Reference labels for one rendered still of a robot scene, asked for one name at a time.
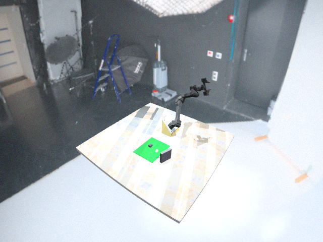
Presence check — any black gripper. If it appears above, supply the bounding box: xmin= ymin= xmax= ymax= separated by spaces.
xmin=200 ymin=78 xmax=211 ymax=96

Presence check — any green circuit board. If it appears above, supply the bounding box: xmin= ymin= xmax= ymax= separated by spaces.
xmin=133 ymin=137 xmax=170 ymax=163

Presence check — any black cooling fan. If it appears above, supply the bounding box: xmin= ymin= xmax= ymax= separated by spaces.
xmin=160 ymin=147 xmax=172 ymax=163

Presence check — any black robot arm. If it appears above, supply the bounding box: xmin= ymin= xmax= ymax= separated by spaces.
xmin=168 ymin=84 xmax=201 ymax=129

